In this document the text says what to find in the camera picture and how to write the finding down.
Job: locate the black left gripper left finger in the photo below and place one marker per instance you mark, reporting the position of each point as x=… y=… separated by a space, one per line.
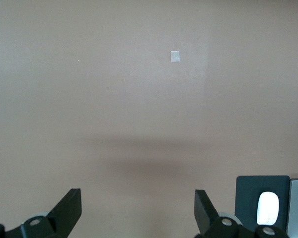
x=67 y=208

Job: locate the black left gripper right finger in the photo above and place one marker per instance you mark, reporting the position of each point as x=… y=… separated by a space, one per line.
x=203 y=210

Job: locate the black mouse pad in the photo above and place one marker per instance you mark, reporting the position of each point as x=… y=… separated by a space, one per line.
x=245 y=198

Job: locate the white computer mouse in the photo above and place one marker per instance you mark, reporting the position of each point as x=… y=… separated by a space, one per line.
x=268 y=208

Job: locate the small tape patch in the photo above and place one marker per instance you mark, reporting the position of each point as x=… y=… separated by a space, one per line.
x=175 y=56

